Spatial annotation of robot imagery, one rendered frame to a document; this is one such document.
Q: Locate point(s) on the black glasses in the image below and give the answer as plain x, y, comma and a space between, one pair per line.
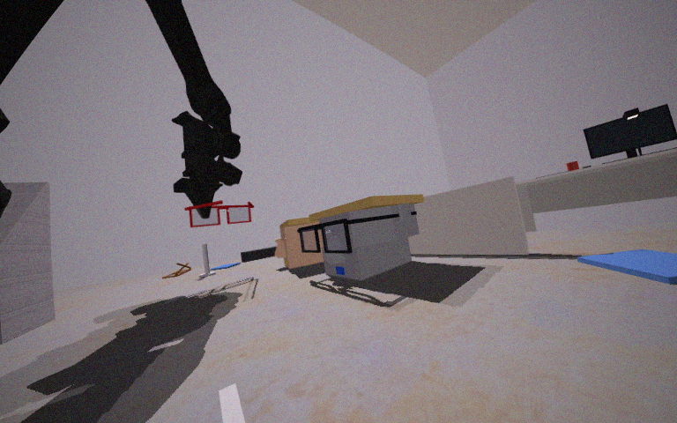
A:
336, 235

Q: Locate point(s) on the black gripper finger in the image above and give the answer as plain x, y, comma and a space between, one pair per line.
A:
203, 193
188, 193

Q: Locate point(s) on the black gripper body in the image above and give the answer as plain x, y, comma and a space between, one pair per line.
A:
201, 166

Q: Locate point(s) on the orange rectangular glasses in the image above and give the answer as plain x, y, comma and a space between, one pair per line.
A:
177, 273

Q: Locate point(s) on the blue flat panel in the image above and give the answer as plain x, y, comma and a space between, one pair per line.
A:
659, 266
224, 266

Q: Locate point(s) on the red glasses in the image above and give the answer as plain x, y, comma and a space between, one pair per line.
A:
235, 214

